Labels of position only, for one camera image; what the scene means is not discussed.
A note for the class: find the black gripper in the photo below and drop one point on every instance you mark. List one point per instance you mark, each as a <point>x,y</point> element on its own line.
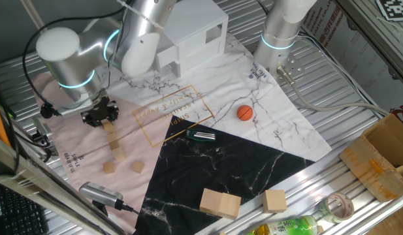
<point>100,111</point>

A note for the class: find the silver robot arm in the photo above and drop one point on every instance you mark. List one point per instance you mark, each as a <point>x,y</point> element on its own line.
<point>70,65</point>

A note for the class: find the marble and pink tablecloth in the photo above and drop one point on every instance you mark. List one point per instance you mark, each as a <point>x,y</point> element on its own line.
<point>220,81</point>

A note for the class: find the black keyboard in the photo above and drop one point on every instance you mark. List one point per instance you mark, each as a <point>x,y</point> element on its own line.
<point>21,212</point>

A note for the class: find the grey metal rod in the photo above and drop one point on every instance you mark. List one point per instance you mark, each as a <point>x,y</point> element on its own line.
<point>31,13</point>

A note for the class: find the large wooden block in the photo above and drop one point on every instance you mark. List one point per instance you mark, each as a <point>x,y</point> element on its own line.
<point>230,206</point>
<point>274,201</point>
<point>210,200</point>

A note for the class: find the white drawer cabinet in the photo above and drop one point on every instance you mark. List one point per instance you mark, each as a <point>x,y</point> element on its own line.
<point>201,19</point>

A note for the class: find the orange mini basketball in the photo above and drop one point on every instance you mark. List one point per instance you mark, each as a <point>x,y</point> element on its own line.
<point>245,113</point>

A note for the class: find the green tea bottle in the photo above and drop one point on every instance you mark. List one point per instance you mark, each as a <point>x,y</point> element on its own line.
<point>286,226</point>

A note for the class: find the packing tape roll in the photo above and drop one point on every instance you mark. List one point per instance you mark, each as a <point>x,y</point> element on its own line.
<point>323,210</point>

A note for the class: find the cardboard panel red print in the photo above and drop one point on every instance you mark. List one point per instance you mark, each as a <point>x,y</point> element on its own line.
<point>345,55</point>

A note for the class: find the taped cardboard box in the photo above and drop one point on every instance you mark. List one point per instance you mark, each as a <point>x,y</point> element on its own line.
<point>361,163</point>

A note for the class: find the black white fiducial marker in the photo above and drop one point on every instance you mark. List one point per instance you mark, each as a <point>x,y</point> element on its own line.
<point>394,8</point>

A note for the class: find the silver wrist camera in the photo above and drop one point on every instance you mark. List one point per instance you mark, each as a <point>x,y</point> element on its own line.
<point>75,107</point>

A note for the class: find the grey metal bracket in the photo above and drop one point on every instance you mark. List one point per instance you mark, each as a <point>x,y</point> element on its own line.
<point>41,125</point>

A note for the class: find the silver ribbed depth camera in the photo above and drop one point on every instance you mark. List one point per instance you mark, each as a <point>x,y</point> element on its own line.
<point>100,193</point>

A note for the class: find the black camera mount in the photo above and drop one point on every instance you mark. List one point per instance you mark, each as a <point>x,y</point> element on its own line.
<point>100,209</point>

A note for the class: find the aluminium frame bar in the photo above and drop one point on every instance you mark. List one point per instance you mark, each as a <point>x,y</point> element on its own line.
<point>31,179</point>
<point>374,36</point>

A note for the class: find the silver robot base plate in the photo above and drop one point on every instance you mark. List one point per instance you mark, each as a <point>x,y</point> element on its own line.
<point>294,67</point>

